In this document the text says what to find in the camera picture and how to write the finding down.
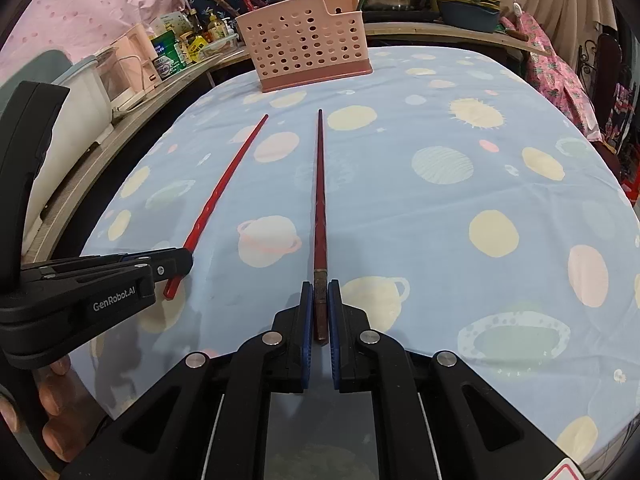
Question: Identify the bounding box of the plastic dish storage box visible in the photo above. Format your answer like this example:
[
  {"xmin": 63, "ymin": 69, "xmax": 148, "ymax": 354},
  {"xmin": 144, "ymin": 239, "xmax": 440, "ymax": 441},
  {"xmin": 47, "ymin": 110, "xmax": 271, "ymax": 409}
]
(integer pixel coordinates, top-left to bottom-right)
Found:
[{"xmin": 0, "ymin": 50, "xmax": 116, "ymax": 261}]

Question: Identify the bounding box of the pink floral cloth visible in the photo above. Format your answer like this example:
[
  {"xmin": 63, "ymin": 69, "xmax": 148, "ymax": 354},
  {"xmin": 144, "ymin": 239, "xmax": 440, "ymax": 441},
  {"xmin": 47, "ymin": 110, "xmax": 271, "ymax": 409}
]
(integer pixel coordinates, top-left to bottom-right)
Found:
[{"xmin": 520, "ymin": 10, "xmax": 601, "ymax": 141}]

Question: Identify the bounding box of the pink dotted curtain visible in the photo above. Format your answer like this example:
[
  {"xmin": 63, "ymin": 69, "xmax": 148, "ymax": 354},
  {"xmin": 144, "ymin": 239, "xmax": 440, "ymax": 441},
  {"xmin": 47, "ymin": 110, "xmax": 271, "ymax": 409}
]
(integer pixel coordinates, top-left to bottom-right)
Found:
[{"xmin": 0, "ymin": 0, "xmax": 201, "ymax": 81}]

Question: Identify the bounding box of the pink perforated plastic basket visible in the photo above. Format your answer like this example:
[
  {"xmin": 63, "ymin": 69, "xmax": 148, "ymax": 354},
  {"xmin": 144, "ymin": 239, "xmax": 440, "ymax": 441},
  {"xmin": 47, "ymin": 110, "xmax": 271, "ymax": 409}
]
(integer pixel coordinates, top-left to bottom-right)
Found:
[{"xmin": 235, "ymin": 0, "xmax": 374, "ymax": 93}]

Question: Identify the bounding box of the black metal chair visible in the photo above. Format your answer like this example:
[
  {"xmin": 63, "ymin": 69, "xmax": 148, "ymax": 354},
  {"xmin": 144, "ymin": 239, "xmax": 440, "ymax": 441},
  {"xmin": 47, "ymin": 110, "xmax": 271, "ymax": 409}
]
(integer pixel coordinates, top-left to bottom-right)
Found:
[{"xmin": 577, "ymin": 34, "xmax": 623, "ymax": 153}]

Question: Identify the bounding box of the white carton box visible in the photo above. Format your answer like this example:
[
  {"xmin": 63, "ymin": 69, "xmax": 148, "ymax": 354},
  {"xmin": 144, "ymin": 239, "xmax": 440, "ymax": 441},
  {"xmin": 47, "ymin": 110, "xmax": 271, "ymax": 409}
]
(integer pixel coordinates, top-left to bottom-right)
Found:
[{"xmin": 150, "ymin": 10, "xmax": 193, "ymax": 36}]

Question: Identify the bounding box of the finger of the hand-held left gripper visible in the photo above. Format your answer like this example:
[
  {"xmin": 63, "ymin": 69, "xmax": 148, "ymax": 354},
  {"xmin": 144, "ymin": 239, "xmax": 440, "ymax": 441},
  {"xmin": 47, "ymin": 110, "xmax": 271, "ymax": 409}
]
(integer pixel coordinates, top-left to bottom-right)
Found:
[
  {"xmin": 20, "ymin": 256, "xmax": 156, "ymax": 292},
  {"xmin": 120, "ymin": 247, "xmax": 194, "ymax": 281}
]

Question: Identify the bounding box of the person's left hand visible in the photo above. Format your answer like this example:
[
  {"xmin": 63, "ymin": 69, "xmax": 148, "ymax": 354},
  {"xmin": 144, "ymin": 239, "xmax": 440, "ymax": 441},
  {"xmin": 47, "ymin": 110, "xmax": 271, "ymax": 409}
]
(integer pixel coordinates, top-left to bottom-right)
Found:
[{"xmin": 37, "ymin": 357, "xmax": 108, "ymax": 463}]

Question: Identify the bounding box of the pink electric kettle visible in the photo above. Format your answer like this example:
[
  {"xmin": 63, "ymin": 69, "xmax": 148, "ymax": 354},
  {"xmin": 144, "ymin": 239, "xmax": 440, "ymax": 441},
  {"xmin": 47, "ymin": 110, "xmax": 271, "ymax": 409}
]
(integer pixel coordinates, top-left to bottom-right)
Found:
[{"xmin": 117, "ymin": 25, "xmax": 161, "ymax": 91}]

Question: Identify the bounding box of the dark red banded chopstick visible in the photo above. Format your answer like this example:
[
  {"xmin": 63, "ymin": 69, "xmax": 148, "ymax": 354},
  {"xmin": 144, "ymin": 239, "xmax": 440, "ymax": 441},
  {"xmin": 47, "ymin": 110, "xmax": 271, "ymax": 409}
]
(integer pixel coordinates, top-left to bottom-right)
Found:
[{"xmin": 311, "ymin": 108, "xmax": 331, "ymax": 345}]

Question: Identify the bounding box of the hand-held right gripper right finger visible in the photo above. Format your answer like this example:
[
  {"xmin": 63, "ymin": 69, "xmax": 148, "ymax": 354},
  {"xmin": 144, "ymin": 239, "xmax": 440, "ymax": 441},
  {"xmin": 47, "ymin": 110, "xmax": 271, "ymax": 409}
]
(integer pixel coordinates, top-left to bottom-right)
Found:
[{"xmin": 327, "ymin": 280, "xmax": 568, "ymax": 480}]

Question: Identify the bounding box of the green detergent bottle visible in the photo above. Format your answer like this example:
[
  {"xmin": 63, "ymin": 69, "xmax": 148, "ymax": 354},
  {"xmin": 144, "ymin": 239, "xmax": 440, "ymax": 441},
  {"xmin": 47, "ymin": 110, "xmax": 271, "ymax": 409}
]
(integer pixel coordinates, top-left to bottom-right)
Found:
[{"xmin": 150, "ymin": 30, "xmax": 188, "ymax": 78}]

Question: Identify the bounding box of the blue plastic basin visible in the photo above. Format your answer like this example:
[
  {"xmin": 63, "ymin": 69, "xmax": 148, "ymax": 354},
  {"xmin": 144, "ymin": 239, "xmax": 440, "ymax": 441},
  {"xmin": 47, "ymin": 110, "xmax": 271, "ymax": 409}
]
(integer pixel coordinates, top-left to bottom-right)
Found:
[{"xmin": 437, "ymin": 0, "xmax": 501, "ymax": 31}]

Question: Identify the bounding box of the clear food container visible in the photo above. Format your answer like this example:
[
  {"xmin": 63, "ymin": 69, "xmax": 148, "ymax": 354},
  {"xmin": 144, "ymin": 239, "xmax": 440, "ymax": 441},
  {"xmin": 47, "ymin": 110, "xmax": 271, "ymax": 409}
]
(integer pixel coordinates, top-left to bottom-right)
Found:
[{"xmin": 197, "ymin": 34, "xmax": 241, "ymax": 61}]

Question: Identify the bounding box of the blue planet print tablecloth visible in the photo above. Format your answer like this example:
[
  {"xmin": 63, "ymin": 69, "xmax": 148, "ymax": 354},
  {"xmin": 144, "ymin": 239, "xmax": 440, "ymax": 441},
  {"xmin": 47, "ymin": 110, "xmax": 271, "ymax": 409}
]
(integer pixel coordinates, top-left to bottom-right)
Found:
[{"xmin": 70, "ymin": 45, "xmax": 640, "ymax": 466}]

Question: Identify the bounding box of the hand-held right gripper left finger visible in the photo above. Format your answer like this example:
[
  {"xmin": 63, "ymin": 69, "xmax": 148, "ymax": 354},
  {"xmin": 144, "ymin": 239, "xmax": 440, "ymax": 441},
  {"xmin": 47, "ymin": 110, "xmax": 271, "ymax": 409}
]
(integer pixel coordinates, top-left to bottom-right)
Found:
[{"xmin": 59, "ymin": 280, "xmax": 315, "ymax": 480}]

